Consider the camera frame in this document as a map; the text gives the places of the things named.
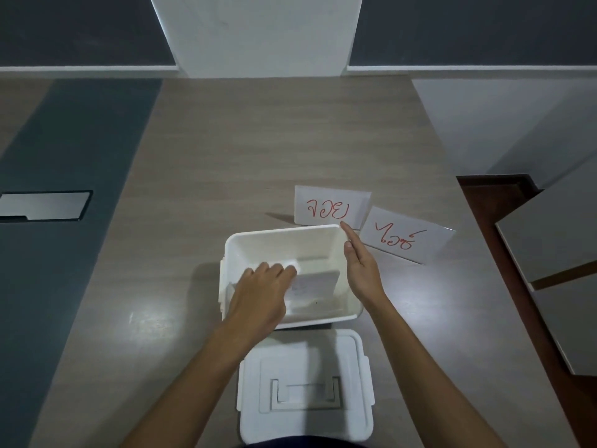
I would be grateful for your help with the person's right hand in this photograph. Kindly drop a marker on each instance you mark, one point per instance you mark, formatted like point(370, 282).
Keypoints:
point(366, 275)

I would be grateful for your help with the person's left hand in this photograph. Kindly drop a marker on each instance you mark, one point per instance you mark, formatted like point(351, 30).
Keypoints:
point(256, 298)

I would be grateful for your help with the person's left fingers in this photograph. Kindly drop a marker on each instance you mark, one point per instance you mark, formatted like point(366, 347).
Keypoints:
point(273, 273)

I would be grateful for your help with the person's right thumb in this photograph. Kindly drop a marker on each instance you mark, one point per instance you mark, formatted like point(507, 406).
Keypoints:
point(350, 255)

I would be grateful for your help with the white plastic storage box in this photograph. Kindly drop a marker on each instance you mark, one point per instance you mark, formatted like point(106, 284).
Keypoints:
point(308, 249)

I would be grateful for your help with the person's left forearm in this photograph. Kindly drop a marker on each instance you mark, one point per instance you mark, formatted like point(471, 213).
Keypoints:
point(205, 382)

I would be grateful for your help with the person's right forearm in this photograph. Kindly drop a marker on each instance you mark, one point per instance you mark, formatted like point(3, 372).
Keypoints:
point(429, 377)

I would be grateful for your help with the white folded card red writing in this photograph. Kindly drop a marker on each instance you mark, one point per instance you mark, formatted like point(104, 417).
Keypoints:
point(405, 235)
point(329, 207)

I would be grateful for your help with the white plastic box lid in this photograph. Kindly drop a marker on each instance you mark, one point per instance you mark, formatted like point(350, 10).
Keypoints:
point(305, 382)

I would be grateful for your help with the grey table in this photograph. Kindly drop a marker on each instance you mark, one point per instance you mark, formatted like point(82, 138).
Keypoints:
point(555, 233)
point(571, 321)

